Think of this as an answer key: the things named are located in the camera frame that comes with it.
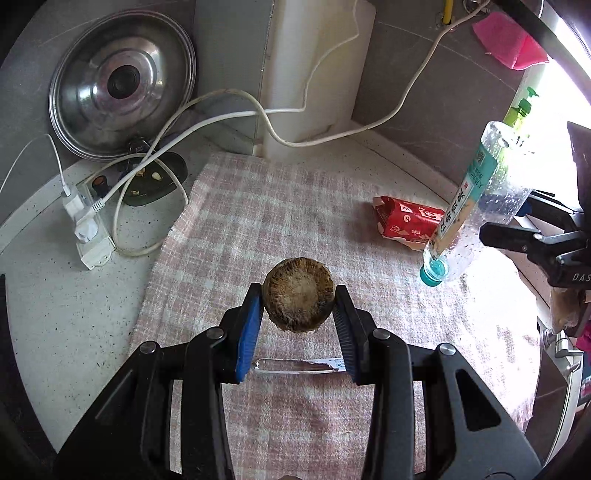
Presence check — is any clear plastic water bottle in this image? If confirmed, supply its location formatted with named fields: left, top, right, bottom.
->
left=420, top=121, right=534, bottom=287

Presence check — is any brown mushroom cap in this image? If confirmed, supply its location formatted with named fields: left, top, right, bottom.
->
left=262, top=257, right=335, bottom=333

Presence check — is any long toothbrush package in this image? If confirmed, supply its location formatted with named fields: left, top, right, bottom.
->
left=252, top=357, right=346, bottom=375

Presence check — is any red tissue pack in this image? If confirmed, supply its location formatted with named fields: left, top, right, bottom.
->
left=373, top=196, right=444, bottom=251

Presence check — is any right hand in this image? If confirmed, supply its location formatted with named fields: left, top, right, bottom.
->
left=550, top=287, right=590, bottom=334

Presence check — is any green soap dispenser bottle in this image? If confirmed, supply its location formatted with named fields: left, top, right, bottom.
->
left=503, top=86, right=539, bottom=131

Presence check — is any pink plaid fringed cloth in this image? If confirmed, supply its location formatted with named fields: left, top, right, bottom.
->
left=132, top=153, right=540, bottom=479

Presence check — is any dark small dish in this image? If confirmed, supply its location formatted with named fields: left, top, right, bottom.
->
left=123, top=152, right=188, bottom=207

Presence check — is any white power strip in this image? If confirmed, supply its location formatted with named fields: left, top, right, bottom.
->
left=62, top=183, right=115, bottom=270

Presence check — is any pink hanging rag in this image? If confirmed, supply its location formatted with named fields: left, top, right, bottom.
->
left=472, top=11, right=549, bottom=71

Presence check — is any yellow gas pipe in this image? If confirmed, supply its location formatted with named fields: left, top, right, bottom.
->
left=441, top=0, right=454, bottom=26

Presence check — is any white cutting board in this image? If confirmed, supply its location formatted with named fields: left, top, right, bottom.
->
left=260, top=1, right=376, bottom=142

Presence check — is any stainless steel pot lid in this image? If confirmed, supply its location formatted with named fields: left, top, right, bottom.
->
left=48, top=10, right=197, bottom=161

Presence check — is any thin white charger cable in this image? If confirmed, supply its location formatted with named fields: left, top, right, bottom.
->
left=0, top=133, right=73, bottom=197

